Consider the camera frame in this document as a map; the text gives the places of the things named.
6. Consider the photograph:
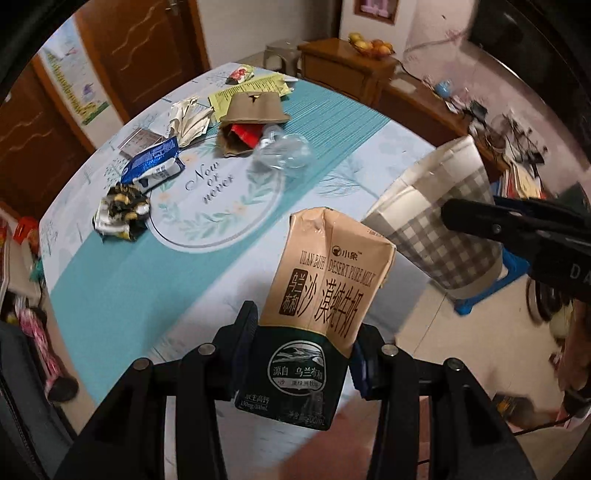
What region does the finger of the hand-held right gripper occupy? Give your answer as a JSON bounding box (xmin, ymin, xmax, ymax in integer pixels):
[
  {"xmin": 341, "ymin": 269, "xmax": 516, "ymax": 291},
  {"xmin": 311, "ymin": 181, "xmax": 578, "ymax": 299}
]
[
  {"xmin": 493, "ymin": 196, "xmax": 561, "ymax": 220},
  {"xmin": 441, "ymin": 198, "xmax": 536, "ymax": 245}
]

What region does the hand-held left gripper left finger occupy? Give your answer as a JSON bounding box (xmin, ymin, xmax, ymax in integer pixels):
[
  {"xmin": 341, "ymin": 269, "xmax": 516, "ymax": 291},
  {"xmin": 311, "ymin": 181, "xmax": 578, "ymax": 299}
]
[{"xmin": 55, "ymin": 300, "xmax": 259, "ymax": 480}]

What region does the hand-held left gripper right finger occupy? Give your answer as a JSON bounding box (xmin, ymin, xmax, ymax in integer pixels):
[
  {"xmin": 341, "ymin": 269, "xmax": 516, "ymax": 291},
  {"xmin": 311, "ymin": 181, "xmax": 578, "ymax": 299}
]
[{"xmin": 348, "ymin": 323, "xmax": 536, "ymax": 480}]

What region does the grey checked paper bag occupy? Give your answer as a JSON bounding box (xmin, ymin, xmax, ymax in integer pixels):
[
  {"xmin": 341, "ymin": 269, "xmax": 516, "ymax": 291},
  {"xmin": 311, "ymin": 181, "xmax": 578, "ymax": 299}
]
[{"xmin": 361, "ymin": 135, "xmax": 505, "ymax": 301}]

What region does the beige and green milk carton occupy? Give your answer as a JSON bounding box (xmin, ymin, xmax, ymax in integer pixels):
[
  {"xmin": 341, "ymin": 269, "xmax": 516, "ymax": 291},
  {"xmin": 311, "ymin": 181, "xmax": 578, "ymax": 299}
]
[{"xmin": 235, "ymin": 207, "xmax": 397, "ymax": 432}]

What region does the stack of books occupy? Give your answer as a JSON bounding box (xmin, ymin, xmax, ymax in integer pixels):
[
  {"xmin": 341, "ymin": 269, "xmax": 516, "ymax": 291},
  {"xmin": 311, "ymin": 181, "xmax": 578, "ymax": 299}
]
[{"xmin": 489, "ymin": 161, "xmax": 546, "ymax": 199}]

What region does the blue plastic stool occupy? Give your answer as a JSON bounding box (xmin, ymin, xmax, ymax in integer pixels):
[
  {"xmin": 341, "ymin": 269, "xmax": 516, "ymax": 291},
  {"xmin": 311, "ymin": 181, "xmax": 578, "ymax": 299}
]
[{"xmin": 455, "ymin": 254, "xmax": 532, "ymax": 317}]

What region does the low wooden sideboard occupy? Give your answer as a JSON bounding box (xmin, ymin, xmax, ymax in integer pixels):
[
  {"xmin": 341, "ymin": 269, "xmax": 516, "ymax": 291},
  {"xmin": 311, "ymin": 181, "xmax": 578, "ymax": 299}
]
[{"xmin": 379, "ymin": 76, "xmax": 509, "ymax": 181}]

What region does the printed teal tablecloth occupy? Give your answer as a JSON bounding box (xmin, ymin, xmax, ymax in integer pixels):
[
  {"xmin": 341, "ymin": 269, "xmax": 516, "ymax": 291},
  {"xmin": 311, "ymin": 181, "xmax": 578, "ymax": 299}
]
[{"xmin": 39, "ymin": 62, "xmax": 437, "ymax": 416}]

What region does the crumpled black yellow wrapper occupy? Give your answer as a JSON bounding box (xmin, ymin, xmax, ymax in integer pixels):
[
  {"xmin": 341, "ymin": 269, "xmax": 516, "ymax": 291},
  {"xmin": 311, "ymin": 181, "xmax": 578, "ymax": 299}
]
[{"xmin": 92, "ymin": 182, "xmax": 152, "ymax": 243}]

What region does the black television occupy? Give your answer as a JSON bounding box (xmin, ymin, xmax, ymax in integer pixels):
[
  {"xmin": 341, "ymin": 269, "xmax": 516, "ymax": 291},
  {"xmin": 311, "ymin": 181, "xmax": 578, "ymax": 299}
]
[{"xmin": 468, "ymin": 0, "xmax": 587, "ymax": 153}]

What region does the clear plastic bottle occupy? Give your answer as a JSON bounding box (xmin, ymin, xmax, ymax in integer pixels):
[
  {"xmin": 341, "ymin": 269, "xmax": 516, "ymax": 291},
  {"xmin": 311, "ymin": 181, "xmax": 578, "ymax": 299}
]
[{"xmin": 253, "ymin": 124, "xmax": 315, "ymax": 178}]

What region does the blue white milk pouch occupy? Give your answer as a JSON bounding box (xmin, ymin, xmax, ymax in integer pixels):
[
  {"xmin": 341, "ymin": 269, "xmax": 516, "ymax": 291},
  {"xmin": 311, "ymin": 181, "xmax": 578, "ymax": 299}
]
[{"xmin": 121, "ymin": 136, "xmax": 186, "ymax": 193}]

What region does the pink patterned cloth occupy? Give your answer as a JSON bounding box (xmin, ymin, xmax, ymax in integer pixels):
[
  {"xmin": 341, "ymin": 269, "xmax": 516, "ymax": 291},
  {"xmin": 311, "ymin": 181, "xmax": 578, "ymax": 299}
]
[{"xmin": 16, "ymin": 305, "xmax": 79, "ymax": 398}]

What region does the bowl of fruit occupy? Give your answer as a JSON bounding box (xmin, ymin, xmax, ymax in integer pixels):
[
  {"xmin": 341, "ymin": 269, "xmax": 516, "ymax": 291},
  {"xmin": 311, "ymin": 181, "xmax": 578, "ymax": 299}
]
[{"xmin": 347, "ymin": 31, "xmax": 397, "ymax": 60}]

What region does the brown booklet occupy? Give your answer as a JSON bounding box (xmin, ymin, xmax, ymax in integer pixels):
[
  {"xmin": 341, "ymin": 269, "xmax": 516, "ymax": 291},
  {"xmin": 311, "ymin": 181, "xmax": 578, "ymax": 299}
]
[{"xmin": 117, "ymin": 128, "xmax": 162, "ymax": 160}]

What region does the crumpled white paper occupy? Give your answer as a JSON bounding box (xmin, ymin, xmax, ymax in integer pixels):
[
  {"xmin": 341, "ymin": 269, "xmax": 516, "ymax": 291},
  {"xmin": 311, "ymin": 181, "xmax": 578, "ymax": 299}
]
[{"xmin": 167, "ymin": 96, "xmax": 215, "ymax": 148}]

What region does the brown paper bag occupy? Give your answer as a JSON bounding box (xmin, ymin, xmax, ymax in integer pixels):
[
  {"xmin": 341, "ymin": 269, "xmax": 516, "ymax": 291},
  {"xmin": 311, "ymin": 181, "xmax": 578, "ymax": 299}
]
[{"xmin": 217, "ymin": 92, "xmax": 291, "ymax": 158}]

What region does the yellow paper sheet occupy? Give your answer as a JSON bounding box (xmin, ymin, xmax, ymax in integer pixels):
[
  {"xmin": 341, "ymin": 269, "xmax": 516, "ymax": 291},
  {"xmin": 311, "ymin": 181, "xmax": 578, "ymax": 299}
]
[{"xmin": 208, "ymin": 74, "xmax": 296, "ymax": 123}]

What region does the red white snack packet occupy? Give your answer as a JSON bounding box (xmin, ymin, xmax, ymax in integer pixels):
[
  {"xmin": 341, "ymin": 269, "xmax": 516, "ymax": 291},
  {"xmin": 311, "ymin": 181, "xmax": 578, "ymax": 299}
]
[{"xmin": 226, "ymin": 65, "xmax": 256, "ymax": 85}]

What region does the grey plastic stool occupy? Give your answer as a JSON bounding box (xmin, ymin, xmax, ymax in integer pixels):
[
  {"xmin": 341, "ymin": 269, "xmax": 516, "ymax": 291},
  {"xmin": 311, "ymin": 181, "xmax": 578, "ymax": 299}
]
[{"xmin": 265, "ymin": 39, "xmax": 303, "ymax": 72}]

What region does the brown wooden door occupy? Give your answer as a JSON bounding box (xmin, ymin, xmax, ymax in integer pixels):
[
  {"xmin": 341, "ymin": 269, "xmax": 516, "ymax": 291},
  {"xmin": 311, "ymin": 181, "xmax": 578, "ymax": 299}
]
[
  {"xmin": 0, "ymin": 65, "xmax": 93, "ymax": 217},
  {"xmin": 74, "ymin": 0, "xmax": 211, "ymax": 123}
]

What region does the tangle of black cables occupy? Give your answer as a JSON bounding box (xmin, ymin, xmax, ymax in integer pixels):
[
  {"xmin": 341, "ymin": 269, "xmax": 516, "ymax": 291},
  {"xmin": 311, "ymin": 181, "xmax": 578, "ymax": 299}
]
[{"xmin": 466, "ymin": 99, "xmax": 550, "ymax": 162}]

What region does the framed wall picture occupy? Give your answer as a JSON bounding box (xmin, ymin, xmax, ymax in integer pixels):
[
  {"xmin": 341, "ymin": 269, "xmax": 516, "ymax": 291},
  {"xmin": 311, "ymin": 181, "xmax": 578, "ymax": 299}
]
[{"xmin": 354, "ymin": 0, "xmax": 399, "ymax": 26}]

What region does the wall poster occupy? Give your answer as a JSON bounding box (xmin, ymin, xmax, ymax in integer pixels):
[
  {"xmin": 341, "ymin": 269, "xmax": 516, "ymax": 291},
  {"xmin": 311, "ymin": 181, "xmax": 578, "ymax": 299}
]
[{"xmin": 39, "ymin": 18, "xmax": 112, "ymax": 127}]

